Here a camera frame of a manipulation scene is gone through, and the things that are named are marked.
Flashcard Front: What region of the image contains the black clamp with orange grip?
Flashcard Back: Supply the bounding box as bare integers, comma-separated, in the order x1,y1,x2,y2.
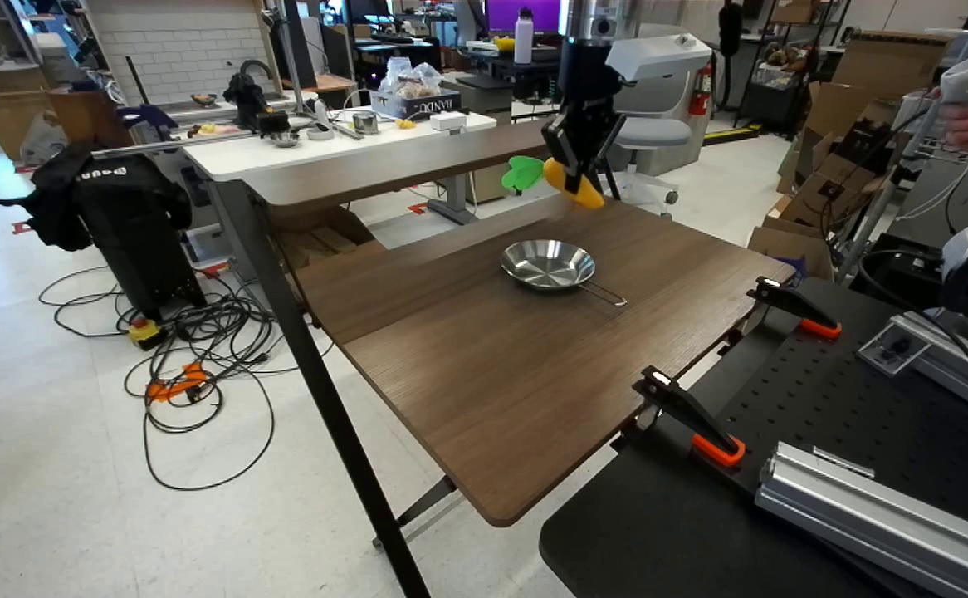
746,276,843,341
632,366,747,468

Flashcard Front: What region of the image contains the yellow emergency stop button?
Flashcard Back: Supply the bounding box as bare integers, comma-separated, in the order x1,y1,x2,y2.
127,317,163,351

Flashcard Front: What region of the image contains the white water bottle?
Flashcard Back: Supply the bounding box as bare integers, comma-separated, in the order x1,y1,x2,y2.
513,7,535,66

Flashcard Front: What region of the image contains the monitor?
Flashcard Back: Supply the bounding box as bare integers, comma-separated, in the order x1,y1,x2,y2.
484,0,565,35

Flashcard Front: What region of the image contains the white brick pattern panel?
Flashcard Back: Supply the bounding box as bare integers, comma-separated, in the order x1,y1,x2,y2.
84,0,276,107

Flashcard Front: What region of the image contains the black computer case with cloth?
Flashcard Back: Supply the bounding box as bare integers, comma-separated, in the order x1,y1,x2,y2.
0,145,208,321

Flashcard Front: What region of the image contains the aluminium rail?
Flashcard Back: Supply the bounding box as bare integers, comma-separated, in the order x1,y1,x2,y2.
857,311,968,429
755,442,968,598

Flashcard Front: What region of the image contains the grey office chair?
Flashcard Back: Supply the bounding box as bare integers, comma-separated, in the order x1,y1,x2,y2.
607,80,694,210

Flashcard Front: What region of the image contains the small steel pan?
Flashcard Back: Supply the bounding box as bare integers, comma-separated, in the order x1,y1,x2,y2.
500,239,628,309

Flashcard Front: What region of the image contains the carrot plush toy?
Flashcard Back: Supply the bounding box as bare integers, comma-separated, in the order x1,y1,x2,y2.
501,155,606,210

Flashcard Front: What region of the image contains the white desk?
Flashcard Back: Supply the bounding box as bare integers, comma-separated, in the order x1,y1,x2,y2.
180,110,500,227

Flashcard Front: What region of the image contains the red fire extinguisher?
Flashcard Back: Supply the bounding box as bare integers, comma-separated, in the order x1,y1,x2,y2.
688,61,714,118

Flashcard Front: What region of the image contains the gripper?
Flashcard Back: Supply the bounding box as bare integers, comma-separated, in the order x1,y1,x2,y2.
541,37,628,197

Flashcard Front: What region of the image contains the stack of cardboard boxes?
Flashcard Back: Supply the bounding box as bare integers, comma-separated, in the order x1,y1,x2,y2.
746,30,953,280

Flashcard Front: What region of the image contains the tangle of black cables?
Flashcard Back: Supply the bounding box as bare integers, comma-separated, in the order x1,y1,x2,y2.
37,264,337,493

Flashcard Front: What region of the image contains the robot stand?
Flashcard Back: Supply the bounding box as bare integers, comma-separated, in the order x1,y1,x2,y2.
539,277,968,598

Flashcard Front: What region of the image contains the orange cable plug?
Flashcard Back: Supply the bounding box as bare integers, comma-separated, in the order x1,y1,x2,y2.
145,362,209,405

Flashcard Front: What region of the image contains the box with plastic bags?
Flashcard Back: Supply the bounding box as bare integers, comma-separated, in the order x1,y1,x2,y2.
369,56,463,120

